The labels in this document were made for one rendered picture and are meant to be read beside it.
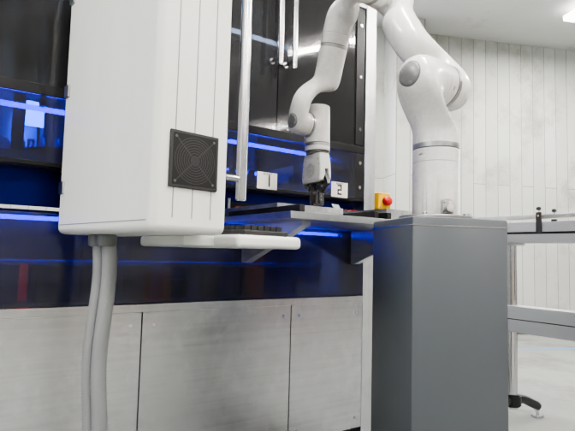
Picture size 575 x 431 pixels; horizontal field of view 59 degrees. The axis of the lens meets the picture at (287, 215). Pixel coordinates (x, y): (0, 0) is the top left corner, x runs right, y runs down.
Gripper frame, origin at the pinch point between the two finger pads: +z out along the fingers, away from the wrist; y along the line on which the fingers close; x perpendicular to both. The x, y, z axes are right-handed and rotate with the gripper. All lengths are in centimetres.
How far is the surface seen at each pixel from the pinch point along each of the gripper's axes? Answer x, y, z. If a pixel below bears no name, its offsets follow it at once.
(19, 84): -86, -19, -26
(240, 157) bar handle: -48, 32, -3
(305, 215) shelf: -19.9, 20.0, 8.0
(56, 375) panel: -73, -21, 52
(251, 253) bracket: -16.4, -13.9, 18.0
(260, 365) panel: -7, -21, 56
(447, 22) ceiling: 297, -168, -215
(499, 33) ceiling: 359, -151, -215
